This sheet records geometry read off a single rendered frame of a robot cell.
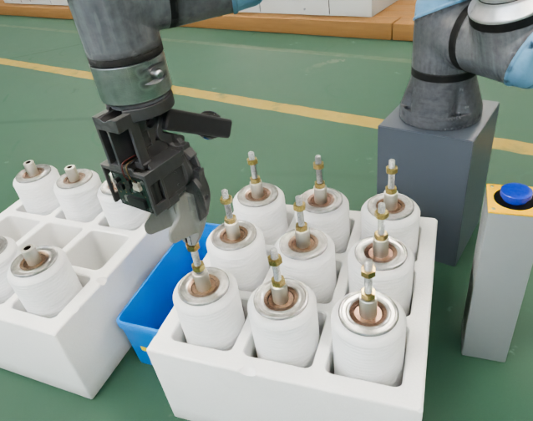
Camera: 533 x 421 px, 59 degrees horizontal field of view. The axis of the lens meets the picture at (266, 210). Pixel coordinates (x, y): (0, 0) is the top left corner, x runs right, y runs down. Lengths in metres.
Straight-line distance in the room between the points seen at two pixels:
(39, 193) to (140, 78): 0.68
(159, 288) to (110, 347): 0.14
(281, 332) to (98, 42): 0.40
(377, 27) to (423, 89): 1.58
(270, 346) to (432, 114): 0.52
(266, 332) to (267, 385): 0.08
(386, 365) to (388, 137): 0.47
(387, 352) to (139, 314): 0.50
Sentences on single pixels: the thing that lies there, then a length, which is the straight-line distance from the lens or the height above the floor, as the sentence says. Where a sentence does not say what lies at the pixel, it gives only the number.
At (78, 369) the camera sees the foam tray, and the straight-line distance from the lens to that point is 0.90.
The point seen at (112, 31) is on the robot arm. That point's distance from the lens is 0.47.
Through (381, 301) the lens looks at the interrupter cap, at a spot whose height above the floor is 0.25.
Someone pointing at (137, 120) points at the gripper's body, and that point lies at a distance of 0.50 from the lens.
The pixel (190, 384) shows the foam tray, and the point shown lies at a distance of 0.76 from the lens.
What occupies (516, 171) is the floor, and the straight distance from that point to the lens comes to 1.42.
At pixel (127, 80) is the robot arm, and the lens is 0.48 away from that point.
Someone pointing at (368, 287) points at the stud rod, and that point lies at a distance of 0.59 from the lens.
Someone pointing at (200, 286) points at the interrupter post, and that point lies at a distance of 0.68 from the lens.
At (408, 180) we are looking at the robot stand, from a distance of 0.98.
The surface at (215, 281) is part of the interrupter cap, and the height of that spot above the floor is 0.25.
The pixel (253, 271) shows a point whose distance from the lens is 0.77.
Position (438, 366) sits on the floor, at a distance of 0.90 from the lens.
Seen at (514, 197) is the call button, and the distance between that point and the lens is 0.71.
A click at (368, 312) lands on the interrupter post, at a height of 0.26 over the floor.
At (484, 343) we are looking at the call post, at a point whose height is 0.04.
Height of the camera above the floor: 0.72
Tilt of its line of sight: 35 degrees down
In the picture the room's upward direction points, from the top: 9 degrees counter-clockwise
